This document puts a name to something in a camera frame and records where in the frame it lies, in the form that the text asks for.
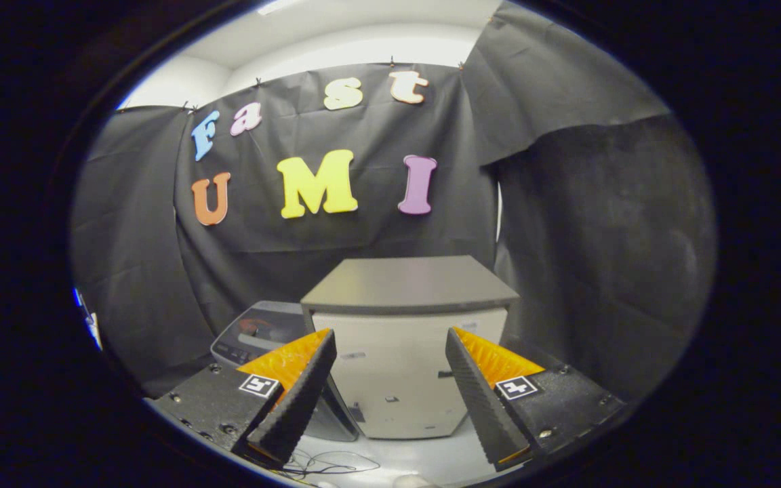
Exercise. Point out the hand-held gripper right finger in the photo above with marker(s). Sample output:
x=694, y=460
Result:
x=482, y=407

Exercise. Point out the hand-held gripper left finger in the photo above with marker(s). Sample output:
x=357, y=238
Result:
x=299, y=400

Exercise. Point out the grey washing machine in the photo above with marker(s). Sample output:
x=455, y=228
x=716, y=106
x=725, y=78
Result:
x=229, y=352

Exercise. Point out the white cabinet with dark top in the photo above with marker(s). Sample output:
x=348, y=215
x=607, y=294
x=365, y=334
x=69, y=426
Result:
x=404, y=285

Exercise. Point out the black backdrop cloth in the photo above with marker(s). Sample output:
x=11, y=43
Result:
x=567, y=203

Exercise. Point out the white and blue object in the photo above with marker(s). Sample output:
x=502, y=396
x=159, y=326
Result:
x=91, y=322

